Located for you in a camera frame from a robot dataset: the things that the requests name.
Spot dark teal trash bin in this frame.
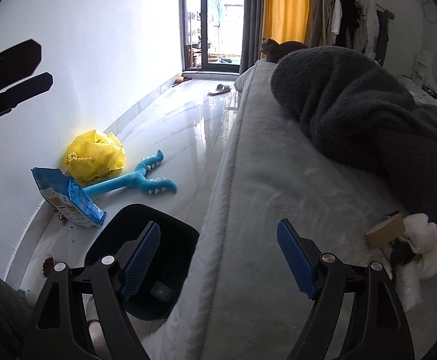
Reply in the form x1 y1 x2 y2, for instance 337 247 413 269
84 204 199 321

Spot pet food bowl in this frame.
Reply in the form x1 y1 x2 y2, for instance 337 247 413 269
42 257 55 278

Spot brown cardboard piece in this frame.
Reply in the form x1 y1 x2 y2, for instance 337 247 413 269
365 212 406 249

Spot yellow plastic bag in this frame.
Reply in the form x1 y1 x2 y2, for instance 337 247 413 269
64 130 127 185

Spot blue white pet food bag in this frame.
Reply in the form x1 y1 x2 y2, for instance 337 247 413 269
31 167 106 228

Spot light grey bed mattress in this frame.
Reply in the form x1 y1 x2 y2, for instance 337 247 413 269
143 59 437 360

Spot blue plush dinosaur toy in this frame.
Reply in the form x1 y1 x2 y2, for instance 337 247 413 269
83 150 177 197

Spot dark grey fleece blanket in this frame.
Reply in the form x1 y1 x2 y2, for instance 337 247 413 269
271 46 437 225

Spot grey slipper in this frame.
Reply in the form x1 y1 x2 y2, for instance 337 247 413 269
208 84 231 96

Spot grey curtain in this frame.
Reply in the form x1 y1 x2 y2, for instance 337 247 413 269
239 0 264 74

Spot grey cat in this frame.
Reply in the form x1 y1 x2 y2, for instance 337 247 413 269
261 38 308 63

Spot yellow curtain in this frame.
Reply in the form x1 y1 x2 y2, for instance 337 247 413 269
262 0 310 43

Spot hanging clothes on rack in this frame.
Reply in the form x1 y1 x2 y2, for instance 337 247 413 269
306 0 395 66

